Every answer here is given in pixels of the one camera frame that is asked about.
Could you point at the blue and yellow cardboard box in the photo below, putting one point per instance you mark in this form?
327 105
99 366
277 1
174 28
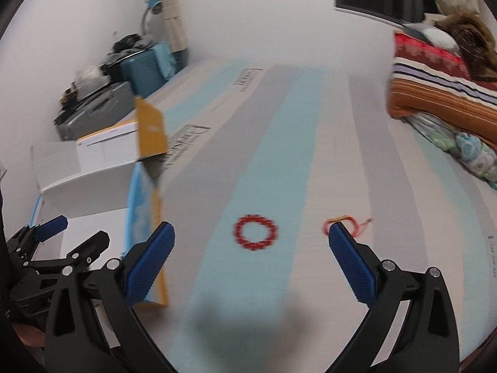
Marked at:
97 178

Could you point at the floral quilt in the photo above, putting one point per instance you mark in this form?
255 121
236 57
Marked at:
462 147

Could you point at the striped bed sheet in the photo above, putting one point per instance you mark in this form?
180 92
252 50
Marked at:
310 163

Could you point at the grey hard case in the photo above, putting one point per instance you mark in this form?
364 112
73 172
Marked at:
93 110

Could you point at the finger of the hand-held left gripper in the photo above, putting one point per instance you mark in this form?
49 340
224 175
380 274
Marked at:
89 246
52 226

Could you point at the black bag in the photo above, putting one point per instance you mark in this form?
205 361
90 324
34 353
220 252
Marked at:
126 43

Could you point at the person's left hand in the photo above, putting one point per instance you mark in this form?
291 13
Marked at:
29 332

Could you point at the brown patterned blanket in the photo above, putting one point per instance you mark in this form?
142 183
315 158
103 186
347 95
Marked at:
470 35

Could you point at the white plastic bag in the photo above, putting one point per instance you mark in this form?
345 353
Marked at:
89 75

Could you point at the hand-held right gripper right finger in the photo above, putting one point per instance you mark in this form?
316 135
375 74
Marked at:
353 268

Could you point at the striped red brown pillow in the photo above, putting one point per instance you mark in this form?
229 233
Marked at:
431 85

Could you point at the teal storage basket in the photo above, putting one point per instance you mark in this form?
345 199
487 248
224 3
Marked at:
145 70

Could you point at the white pillow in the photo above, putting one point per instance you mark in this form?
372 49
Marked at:
435 35

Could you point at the blue desk lamp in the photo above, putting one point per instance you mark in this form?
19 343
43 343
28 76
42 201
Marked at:
152 7

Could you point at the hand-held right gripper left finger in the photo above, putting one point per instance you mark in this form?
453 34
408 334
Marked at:
149 264

